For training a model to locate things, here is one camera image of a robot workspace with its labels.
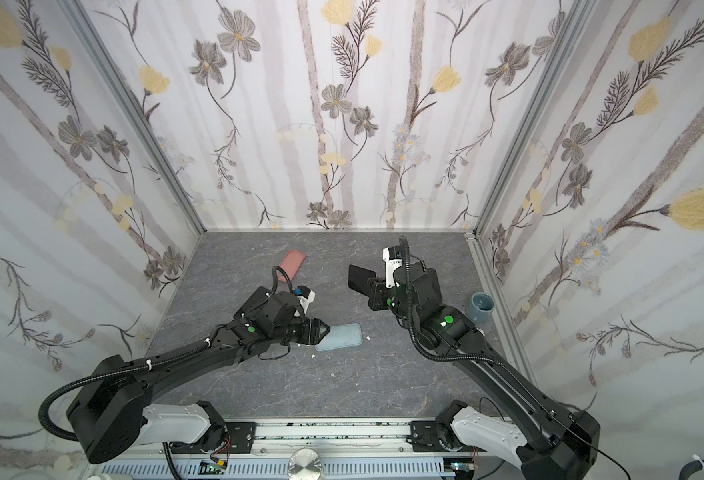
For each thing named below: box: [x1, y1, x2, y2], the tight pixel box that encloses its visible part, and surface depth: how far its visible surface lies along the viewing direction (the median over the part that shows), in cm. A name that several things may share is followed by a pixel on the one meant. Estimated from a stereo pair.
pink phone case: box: [277, 249, 306, 283], surface depth 114 cm
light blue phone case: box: [315, 323, 363, 352], surface depth 95 cm
